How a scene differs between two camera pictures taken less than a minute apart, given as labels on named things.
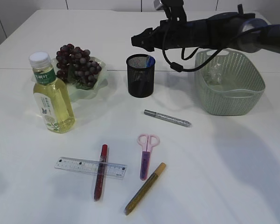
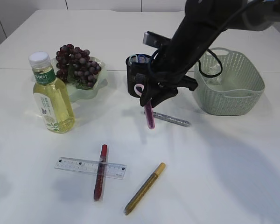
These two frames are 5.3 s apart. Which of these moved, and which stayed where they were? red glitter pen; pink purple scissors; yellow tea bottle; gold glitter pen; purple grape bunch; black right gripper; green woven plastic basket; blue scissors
Moved: pink purple scissors; blue scissors; black right gripper
Stayed: red glitter pen; purple grape bunch; yellow tea bottle; green woven plastic basket; gold glitter pen
